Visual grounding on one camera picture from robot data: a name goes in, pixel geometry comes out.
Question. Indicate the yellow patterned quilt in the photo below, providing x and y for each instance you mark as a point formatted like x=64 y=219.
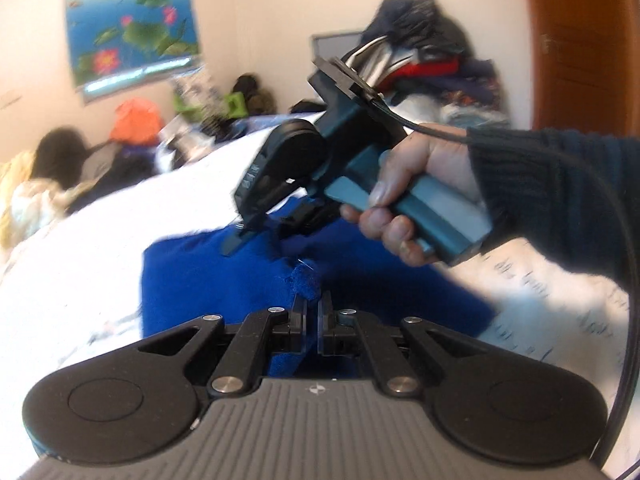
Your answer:
x=25 y=200

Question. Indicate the white crumpled cloth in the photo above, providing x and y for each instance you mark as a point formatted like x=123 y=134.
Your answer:
x=177 y=135

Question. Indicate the white printed bedsheet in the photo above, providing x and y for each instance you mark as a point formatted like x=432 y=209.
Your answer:
x=75 y=285

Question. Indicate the pile of dark clothes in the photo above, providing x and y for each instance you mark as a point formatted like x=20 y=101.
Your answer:
x=435 y=60

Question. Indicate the brown wooden door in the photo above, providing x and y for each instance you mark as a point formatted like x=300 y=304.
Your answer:
x=585 y=40

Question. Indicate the black cloth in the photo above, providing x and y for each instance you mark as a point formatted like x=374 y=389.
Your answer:
x=62 y=152

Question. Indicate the floral patterned pillow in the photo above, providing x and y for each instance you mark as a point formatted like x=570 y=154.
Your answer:
x=197 y=87

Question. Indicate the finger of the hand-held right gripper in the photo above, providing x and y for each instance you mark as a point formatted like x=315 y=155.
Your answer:
x=242 y=237
x=310 y=217

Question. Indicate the dark plush toy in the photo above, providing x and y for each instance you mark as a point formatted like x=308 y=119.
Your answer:
x=255 y=95

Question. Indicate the cream cloth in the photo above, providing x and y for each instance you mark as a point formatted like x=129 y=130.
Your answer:
x=30 y=205

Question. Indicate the navy cloth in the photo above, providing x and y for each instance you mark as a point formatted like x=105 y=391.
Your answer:
x=120 y=175

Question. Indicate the lotus wall poster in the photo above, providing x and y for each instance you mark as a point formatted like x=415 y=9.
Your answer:
x=130 y=20

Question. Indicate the person's right hand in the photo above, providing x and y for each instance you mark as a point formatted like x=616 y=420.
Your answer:
x=440 y=155

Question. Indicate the orange plastic bag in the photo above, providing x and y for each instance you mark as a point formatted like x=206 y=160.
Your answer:
x=136 y=120

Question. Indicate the blue knit sweater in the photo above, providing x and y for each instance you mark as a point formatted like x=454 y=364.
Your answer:
x=200 y=280

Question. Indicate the grey framed panel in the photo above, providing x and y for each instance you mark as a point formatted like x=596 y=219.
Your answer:
x=330 y=50

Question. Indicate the green plastic item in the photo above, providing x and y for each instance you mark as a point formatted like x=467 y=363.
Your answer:
x=232 y=102

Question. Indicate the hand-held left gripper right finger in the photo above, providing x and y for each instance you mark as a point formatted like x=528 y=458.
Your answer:
x=326 y=325

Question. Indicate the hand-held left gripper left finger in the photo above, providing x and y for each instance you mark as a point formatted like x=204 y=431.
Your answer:
x=300 y=325

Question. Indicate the grey cloth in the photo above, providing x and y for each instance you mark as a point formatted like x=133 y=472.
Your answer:
x=100 y=160

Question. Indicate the person's right forearm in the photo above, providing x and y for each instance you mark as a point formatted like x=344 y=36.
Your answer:
x=550 y=195

